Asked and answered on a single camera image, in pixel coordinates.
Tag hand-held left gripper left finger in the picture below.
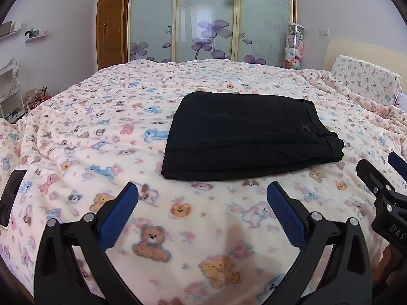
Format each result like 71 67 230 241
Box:
33 182 140 305

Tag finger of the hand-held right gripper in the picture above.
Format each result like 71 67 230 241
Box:
387 151 407 183
355 159 396 197

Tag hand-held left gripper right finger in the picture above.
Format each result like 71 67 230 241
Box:
266 181 373 305

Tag black pants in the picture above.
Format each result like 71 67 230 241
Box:
161 91 345 181

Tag person's right hand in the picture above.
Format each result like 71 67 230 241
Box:
373 244 396 291

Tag purple cloth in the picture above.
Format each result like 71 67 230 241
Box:
394 90 407 115

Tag bear printed pillow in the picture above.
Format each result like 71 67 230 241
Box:
331 55 402 106

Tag teddy bear printed blanket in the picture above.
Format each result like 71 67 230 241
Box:
0 59 407 305

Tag black tablet with white edge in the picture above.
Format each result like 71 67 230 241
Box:
0 169 28 229

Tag beige headboard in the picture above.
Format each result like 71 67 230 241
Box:
323 38 407 77

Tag dried flower bunch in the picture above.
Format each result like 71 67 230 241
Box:
23 86 51 109

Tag clear cylinder of plush toys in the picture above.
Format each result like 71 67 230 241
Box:
283 23 306 70

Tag white storage rack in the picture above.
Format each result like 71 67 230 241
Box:
0 55 26 119

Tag wooden door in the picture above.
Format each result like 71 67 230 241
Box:
96 0 125 71

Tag floral glass sliding wardrobe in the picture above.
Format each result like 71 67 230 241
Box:
122 0 297 69

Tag white wall shelf with trinkets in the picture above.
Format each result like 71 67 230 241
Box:
25 28 51 43

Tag white wall shelf with box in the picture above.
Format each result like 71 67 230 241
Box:
0 20 23 41

